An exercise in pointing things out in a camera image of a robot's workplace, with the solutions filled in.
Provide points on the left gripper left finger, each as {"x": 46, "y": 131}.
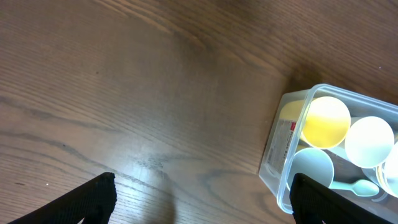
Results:
{"x": 92, "y": 202}

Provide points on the grey plastic cup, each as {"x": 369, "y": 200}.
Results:
{"x": 314, "y": 163}

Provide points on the yellow plastic cup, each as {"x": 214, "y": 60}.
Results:
{"x": 325, "y": 126}

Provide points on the mint green plastic spoon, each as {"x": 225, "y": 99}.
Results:
{"x": 361, "y": 188}

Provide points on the white plastic bowl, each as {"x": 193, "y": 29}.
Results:
{"x": 389, "y": 171}

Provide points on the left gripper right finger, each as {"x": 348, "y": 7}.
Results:
{"x": 313, "y": 203}

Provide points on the white plastic cup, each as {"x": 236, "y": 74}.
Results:
{"x": 368, "y": 142}

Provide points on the clear plastic container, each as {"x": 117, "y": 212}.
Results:
{"x": 281, "y": 148}

